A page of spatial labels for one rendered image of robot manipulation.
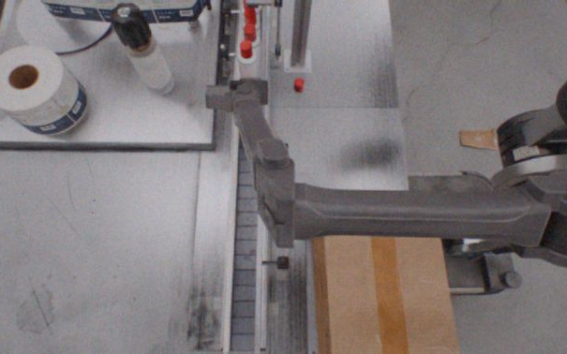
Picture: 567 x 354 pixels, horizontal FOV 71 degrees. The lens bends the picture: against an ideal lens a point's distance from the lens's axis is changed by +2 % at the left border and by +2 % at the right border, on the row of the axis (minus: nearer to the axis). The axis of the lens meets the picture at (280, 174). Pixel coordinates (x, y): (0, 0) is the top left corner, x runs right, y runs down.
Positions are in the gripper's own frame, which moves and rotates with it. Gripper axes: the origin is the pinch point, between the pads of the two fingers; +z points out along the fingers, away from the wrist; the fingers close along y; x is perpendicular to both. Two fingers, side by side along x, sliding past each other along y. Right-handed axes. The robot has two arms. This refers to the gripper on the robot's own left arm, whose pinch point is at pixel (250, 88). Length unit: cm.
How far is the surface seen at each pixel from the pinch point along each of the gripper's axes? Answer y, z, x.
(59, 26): 61, 19, -17
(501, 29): -142, 135, -19
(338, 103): -27.2, 9.1, 5.5
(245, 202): 1.2, -15.9, 29.0
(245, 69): 1.2, -5.3, -5.7
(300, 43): -14.6, 9.9, -12.4
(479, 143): -116, 88, 39
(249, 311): -1, -33, 51
